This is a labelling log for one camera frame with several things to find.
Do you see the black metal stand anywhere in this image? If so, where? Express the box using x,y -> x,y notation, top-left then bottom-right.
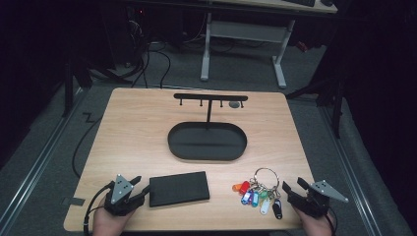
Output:
61,48 -> 134,118
285,73 -> 347,140

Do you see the bundle of black floor cables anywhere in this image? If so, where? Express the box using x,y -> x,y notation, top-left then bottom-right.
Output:
124,19 -> 172,89

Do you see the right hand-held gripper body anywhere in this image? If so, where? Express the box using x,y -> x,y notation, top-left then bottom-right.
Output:
288,179 -> 349,219

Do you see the person's right hand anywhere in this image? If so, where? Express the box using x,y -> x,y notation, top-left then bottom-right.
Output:
292,206 -> 336,236

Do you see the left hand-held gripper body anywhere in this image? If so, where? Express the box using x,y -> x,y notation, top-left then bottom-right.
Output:
103,174 -> 147,217

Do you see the left hand-held gripper cable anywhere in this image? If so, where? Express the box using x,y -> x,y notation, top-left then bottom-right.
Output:
83,181 -> 116,236

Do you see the person's left hand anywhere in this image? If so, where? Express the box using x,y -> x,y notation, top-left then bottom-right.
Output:
92,196 -> 136,236

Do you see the right hand-held gripper cable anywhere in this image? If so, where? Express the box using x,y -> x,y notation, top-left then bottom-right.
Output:
325,209 -> 338,236

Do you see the grey tape patch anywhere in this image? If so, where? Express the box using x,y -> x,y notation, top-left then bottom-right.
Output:
61,197 -> 86,207

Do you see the black key rack with tray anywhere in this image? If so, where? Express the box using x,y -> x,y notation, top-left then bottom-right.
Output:
167,92 -> 249,162

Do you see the black floor cable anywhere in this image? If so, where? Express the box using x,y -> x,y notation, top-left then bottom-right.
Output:
72,116 -> 103,179

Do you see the black keyboard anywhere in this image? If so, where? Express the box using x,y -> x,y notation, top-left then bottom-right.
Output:
283,0 -> 317,8

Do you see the black wallet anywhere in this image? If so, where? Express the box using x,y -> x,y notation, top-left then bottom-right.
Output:
149,170 -> 210,208

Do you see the metal floor rail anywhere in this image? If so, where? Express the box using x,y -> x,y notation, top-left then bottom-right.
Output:
0,88 -> 87,230
318,104 -> 384,236

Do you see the key ring with coloured tags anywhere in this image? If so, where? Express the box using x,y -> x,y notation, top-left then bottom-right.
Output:
231,167 -> 283,220

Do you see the white-framed desk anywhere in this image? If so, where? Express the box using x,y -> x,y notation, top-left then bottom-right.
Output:
200,0 -> 338,89

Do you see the hand-held gripper cable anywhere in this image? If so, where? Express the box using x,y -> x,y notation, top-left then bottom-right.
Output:
83,181 -> 116,236
325,209 -> 338,236

